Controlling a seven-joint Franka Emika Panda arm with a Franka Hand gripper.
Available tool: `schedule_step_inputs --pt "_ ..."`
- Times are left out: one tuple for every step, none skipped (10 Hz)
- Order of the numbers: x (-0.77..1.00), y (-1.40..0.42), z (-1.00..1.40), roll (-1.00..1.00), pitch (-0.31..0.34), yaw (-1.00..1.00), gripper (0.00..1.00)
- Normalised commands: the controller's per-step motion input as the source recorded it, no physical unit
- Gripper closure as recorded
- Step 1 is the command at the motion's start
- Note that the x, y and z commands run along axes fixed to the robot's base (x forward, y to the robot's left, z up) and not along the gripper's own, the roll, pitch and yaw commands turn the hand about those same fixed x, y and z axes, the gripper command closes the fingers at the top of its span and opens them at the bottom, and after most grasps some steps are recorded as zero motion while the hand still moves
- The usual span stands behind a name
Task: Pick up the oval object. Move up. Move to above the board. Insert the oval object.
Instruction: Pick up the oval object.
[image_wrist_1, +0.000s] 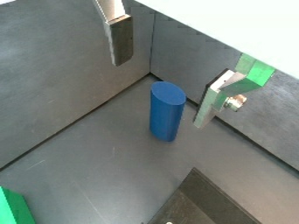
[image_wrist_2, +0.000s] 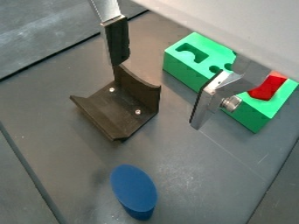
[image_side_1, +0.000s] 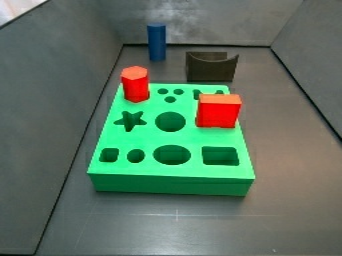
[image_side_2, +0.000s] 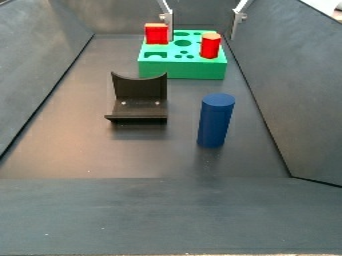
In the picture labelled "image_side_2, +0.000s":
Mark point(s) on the red square block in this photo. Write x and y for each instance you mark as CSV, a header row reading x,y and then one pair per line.
x,y
156,33

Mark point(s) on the black curved holder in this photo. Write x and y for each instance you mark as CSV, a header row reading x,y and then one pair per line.
x,y
140,98

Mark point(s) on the left grey metal bracket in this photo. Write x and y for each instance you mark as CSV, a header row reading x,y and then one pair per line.
x,y
167,13

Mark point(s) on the grey metal bracket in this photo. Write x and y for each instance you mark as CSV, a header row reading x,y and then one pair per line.
x,y
239,16
167,13

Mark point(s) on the red hexagonal peg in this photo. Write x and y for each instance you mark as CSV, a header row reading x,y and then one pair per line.
x,y
209,45

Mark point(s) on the blue oval cylinder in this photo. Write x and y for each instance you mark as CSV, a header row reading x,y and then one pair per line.
x,y
215,115

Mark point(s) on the right grey metal bracket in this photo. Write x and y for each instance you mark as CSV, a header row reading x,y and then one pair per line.
x,y
239,16

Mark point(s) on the green shape sorter board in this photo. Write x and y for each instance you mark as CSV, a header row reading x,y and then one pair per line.
x,y
177,58

